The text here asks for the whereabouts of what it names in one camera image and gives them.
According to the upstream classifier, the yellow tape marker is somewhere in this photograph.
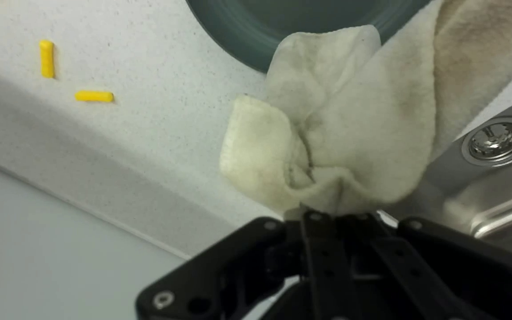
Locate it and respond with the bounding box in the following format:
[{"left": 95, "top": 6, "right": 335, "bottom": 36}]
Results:
[{"left": 73, "top": 89, "right": 116, "bottom": 105}]

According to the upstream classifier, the yellow plastic piece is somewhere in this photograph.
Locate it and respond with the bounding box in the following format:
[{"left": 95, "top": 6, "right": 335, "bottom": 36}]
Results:
[{"left": 38, "top": 38, "right": 57, "bottom": 82}]

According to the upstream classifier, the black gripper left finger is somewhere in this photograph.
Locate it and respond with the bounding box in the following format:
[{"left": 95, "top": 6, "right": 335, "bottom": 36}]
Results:
[{"left": 135, "top": 212, "right": 354, "bottom": 320}]

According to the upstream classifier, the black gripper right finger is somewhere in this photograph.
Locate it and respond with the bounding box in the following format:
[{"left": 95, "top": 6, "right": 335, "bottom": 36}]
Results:
[{"left": 326, "top": 212, "right": 512, "bottom": 320}]

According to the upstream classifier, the grey round plate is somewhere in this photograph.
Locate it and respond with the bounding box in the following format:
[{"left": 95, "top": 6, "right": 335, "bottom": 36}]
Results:
[{"left": 185, "top": 0, "right": 434, "bottom": 75}]

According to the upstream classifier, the cream cloth towel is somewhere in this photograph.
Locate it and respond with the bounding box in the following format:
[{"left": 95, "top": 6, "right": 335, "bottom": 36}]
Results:
[{"left": 219, "top": 0, "right": 512, "bottom": 219}]

